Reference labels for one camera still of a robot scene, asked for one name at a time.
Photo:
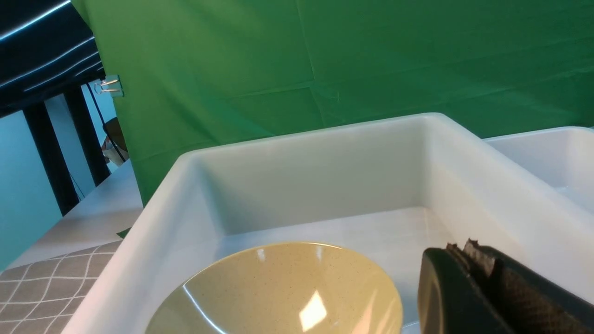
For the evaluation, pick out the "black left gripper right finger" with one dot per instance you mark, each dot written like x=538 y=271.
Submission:
x=526 y=302

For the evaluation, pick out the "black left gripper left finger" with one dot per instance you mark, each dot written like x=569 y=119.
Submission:
x=451 y=298

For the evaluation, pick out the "yellow noodle bowl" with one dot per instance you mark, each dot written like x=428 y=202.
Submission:
x=288 y=288

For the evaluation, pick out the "large white plastic tub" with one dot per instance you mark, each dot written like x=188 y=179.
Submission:
x=388 y=189

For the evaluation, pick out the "small white plastic bin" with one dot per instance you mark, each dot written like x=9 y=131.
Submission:
x=562 y=157

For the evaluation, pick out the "green backdrop cloth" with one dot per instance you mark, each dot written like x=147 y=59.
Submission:
x=203 y=73

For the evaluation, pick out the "silver binder clip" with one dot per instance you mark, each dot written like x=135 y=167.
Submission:
x=110 y=85

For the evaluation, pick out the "grey checkered table mat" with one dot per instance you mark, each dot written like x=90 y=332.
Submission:
x=40 y=298

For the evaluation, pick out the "black metal frame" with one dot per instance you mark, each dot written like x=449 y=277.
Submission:
x=47 y=50

